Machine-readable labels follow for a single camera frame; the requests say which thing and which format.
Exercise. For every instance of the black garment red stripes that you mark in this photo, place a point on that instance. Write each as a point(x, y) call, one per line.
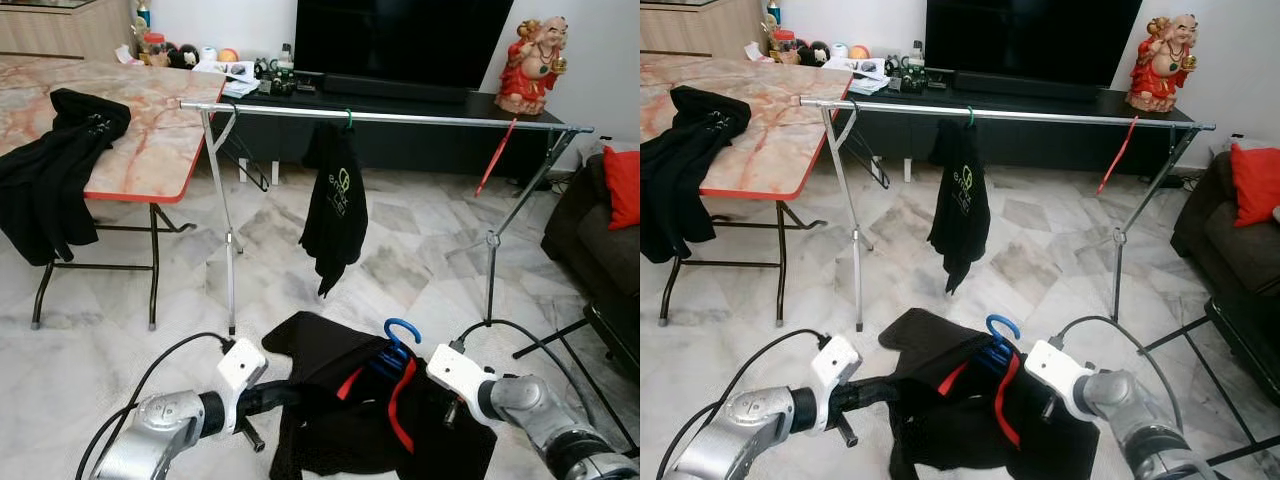
point(940, 430)
point(330, 430)

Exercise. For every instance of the plain black garment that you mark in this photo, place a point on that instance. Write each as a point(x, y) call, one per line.
point(680, 180)
point(50, 180)

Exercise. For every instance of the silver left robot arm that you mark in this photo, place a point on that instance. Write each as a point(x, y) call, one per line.
point(160, 430)
point(750, 430)

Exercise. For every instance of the black plastic hanger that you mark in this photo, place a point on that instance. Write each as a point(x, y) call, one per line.
point(262, 185)
point(882, 183)

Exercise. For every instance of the red plastic hanger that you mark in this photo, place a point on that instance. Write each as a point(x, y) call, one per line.
point(493, 163)
point(1115, 160)

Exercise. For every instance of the black T-shirt green logo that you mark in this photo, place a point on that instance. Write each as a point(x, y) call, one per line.
point(335, 240)
point(960, 240)

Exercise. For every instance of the black folding chair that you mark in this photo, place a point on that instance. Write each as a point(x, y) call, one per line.
point(620, 340)
point(1250, 340)

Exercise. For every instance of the black TV console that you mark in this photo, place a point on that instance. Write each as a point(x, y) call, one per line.
point(1060, 148)
point(430, 150)

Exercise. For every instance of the marble top folding table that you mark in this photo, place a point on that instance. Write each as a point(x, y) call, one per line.
point(780, 120)
point(150, 120)

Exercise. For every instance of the brown fabric sofa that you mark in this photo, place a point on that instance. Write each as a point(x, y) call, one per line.
point(590, 240)
point(1220, 250)

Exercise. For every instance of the silver metal clothes rack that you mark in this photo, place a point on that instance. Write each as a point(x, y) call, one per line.
point(1050, 116)
point(420, 118)

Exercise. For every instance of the red cushion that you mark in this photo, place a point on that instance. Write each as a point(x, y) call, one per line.
point(1255, 185)
point(622, 190)

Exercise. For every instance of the black electronic gadgets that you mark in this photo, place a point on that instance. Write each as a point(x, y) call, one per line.
point(918, 80)
point(288, 82)

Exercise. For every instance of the white paper stack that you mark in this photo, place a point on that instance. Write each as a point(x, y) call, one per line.
point(228, 78)
point(870, 76)

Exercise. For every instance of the clear plastic bottle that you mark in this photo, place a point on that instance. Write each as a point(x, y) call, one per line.
point(917, 54)
point(287, 56)

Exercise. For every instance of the orange ball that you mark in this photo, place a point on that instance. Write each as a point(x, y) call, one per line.
point(859, 52)
point(228, 55)

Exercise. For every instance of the black plush toy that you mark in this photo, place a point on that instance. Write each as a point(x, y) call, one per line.
point(814, 53)
point(184, 56)

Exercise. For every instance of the red-lid snack jar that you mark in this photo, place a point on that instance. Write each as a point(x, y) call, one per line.
point(785, 48)
point(155, 52)

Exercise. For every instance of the white tissue pack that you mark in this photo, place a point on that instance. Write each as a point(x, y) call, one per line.
point(758, 53)
point(129, 56)

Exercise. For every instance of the black flat television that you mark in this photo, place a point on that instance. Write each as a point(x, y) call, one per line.
point(1030, 40)
point(400, 40)

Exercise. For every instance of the gold and blue trophy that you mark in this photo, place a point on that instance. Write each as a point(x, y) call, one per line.
point(772, 10)
point(142, 12)

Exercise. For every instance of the red Buddha statue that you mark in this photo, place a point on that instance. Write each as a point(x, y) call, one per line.
point(525, 80)
point(1160, 80)

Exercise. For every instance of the light wooden cabinet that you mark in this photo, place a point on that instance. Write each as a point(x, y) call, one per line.
point(70, 30)
point(700, 28)

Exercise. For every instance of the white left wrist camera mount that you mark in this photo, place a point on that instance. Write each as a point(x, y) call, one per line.
point(242, 365)
point(838, 360)

